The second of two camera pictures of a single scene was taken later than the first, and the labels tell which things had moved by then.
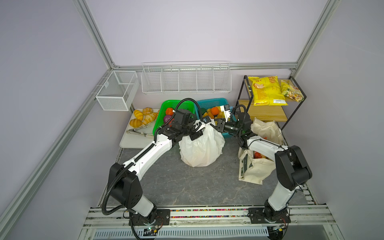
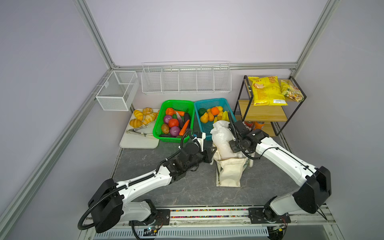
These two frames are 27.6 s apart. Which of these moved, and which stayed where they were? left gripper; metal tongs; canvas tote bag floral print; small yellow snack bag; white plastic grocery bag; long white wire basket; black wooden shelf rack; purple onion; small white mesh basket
Moved: left gripper; white plastic grocery bag; canvas tote bag floral print
Stayed: metal tongs; purple onion; long white wire basket; small white mesh basket; black wooden shelf rack; small yellow snack bag
